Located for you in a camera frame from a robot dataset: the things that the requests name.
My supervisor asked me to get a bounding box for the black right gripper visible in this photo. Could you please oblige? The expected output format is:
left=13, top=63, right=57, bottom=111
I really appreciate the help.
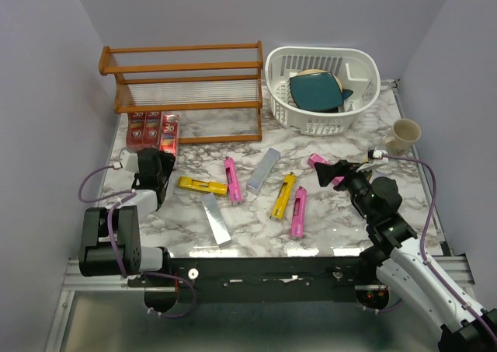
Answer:
left=315, top=159, right=377, bottom=221

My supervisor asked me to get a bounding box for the large pink toothpaste box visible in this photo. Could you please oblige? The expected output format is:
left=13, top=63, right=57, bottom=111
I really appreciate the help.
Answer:
left=307, top=153, right=344, bottom=186

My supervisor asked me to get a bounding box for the red 3D toothpaste box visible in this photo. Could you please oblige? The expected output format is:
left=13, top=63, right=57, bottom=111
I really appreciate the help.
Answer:
left=159, top=113, right=179, bottom=156
left=126, top=112, right=146, bottom=152
left=142, top=111, right=162, bottom=147

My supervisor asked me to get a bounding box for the silver toothpaste box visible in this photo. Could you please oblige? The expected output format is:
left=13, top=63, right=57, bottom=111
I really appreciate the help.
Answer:
left=246, top=148, right=280, bottom=195
left=202, top=193, right=231, bottom=246

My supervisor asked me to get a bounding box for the yellow toothpaste box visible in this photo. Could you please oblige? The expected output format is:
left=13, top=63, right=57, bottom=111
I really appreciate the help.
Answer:
left=270, top=172, right=296, bottom=221
left=178, top=176, right=228, bottom=196

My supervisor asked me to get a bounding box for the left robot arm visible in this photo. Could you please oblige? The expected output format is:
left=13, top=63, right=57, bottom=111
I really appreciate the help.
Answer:
left=78, top=148, right=176, bottom=286

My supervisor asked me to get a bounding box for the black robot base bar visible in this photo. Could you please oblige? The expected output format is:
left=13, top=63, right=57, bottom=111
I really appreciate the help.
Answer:
left=128, top=256, right=395, bottom=311

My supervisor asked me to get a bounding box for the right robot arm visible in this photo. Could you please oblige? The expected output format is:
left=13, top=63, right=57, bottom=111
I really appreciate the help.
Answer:
left=313, top=160, right=496, bottom=351

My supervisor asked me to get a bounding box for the orange wooden three-tier shelf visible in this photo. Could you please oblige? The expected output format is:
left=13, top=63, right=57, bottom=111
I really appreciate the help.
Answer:
left=98, top=41, right=264, bottom=145

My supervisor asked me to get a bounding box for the pink toothpaste box centre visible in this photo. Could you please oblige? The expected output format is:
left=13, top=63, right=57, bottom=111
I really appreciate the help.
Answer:
left=290, top=186, right=308, bottom=239

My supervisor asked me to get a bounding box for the teal square plate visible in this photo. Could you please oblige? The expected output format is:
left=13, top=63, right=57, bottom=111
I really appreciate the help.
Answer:
left=289, top=74, right=344, bottom=113

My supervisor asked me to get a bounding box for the pink toothpaste box left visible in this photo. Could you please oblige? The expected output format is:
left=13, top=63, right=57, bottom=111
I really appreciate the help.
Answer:
left=224, top=156, right=243, bottom=206

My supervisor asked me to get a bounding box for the beige ceramic mug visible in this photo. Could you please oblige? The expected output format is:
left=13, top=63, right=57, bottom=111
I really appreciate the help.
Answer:
left=383, top=118, right=422, bottom=155

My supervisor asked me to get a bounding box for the beige round plate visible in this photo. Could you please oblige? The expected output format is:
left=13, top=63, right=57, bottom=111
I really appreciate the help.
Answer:
left=296, top=68, right=343, bottom=92

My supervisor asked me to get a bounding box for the white plastic basket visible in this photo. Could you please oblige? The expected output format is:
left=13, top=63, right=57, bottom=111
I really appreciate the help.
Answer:
left=265, top=46, right=381, bottom=136

